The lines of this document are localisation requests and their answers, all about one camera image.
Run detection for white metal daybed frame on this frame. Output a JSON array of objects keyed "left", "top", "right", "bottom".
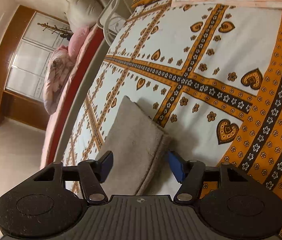
[{"left": 97, "top": 0, "right": 134, "bottom": 46}]

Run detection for wooden coat rack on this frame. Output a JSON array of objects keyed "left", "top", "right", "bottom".
[{"left": 37, "top": 23, "right": 73, "bottom": 41}]

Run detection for grey-brown fleece pants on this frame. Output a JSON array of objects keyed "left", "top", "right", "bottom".
[{"left": 97, "top": 96, "right": 171, "bottom": 196}]

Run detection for orange heart patterned bedsheet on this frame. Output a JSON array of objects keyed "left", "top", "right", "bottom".
[{"left": 62, "top": 0, "right": 282, "bottom": 240}]

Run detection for folded pink quilt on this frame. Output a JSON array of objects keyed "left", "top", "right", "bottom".
[{"left": 43, "top": 46, "right": 75, "bottom": 115}]

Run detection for pink pillow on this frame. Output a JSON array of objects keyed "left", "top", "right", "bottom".
[{"left": 68, "top": 27, "right": 89, "bottom": 61}]

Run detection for brown wooden overhead cabinets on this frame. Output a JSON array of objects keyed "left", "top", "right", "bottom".
[{"left": 0, "top": 4, "right": 51, "bottom": 131}]

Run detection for large bed with pink sheet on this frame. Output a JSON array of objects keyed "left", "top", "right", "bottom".
[{"left": 40, "top": 25, "right": 104, "bottom": 168}]

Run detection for white sliding-door wardrobe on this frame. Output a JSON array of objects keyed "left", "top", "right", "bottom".
[{"left": 5, "top": 12, "right": 70, "bottom": 101}]

